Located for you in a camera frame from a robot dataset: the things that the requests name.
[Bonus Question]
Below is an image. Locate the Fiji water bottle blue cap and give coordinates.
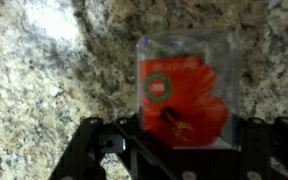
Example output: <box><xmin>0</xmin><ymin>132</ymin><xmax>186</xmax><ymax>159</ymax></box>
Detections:
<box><xmin>135</xmin><ymin>28</ymin><xmax>242</xmax><ymax>151</ymax></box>

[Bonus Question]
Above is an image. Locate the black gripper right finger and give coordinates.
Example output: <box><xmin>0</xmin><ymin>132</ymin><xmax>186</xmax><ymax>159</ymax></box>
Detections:
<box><xmin>239</xmin><ymin>115</ymin><xmax>288</xmax><ymax>180</ymax></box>

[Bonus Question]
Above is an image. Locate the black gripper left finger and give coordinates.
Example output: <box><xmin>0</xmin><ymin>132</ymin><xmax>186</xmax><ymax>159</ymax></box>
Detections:
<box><xmin>48</xmin><ymin>114</ymin><xmax>142</xmax><ymax>180</ymax></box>

